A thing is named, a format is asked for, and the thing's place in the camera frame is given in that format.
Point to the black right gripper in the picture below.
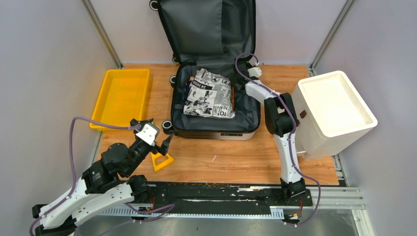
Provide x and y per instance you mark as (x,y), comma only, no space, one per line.
(235,84)

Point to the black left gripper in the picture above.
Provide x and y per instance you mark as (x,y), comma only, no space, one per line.
(163,149)

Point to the space astronaut hardshell suitcase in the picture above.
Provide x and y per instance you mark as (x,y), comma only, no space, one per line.
(219,36)

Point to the white drawer storage box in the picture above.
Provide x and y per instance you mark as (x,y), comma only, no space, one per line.
(332,115)

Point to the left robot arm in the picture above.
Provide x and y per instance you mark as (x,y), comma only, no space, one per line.
(107,183)

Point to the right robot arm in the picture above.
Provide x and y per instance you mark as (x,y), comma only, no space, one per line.
(281,122)

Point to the orange folded garment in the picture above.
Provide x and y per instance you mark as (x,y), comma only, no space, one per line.
(232,99)

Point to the yellow triangular plastic stand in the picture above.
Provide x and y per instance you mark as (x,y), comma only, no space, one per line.
(160,161)

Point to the newspaper print folded cloth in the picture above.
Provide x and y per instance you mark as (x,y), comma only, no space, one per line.
(209,96)

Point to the yellow plastic tray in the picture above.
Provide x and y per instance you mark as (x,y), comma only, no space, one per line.
(124,95)

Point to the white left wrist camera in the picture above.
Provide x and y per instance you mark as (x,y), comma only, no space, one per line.
(148,133)

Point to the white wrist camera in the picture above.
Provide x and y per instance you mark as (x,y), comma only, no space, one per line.
(148,133)
(255,72)

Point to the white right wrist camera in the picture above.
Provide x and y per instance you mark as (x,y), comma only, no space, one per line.
(255,72)

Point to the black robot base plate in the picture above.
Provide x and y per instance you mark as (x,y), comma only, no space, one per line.
(219,198)

